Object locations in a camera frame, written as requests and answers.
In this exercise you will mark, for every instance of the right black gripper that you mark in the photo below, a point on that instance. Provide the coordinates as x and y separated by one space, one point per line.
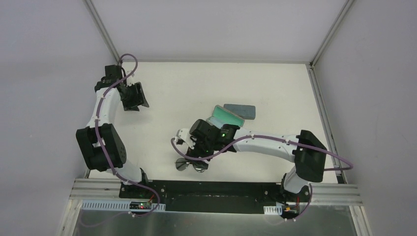
194 151

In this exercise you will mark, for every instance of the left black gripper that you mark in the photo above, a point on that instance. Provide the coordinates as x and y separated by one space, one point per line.
134 97

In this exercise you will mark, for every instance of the thin-frame sunglasses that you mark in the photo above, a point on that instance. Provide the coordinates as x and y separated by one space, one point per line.
199 166

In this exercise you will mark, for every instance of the blue-green glasses case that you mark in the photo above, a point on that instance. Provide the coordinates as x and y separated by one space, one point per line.
247 112

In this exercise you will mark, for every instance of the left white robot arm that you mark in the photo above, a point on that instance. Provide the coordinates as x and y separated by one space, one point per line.
99 142

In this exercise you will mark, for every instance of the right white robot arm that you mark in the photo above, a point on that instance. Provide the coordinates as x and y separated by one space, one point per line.
304 150

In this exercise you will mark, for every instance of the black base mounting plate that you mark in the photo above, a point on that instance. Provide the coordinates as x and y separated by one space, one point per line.
214 197

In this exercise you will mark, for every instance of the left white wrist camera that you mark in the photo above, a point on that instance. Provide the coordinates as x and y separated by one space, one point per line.
130 78

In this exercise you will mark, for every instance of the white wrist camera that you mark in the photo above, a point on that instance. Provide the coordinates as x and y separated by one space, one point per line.
183 136
130 78

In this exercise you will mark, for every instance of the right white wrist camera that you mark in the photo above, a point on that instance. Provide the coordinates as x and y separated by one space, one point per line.
183 136

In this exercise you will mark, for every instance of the right white cable duct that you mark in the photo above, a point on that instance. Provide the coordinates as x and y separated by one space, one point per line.
273 210

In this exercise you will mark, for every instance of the white cable duct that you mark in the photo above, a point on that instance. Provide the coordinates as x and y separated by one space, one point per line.
135 206
273 210

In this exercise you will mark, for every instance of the left white cable duct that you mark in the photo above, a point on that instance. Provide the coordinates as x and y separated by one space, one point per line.
135 206

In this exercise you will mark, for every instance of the aluminium front rail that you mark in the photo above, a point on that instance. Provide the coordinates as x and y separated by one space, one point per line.
324 194

